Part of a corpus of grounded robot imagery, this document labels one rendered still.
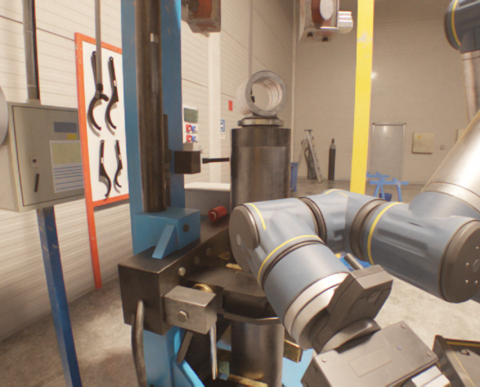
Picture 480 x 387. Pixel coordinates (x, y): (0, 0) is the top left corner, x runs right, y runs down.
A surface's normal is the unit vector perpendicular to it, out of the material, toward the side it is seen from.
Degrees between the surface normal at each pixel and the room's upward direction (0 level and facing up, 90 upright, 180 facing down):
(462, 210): 56
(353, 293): 69
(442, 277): 96
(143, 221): 90
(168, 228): 45
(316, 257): 23
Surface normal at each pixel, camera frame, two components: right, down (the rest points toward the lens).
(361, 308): 0.37, 0.50
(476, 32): -0.85, 0.38
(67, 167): 0.93, 0.07
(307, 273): -0.35, -0.70
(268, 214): 0.22, -0.67
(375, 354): 0.15, -0.86
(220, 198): -0.37, 0.16
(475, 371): 0.00, -0.98
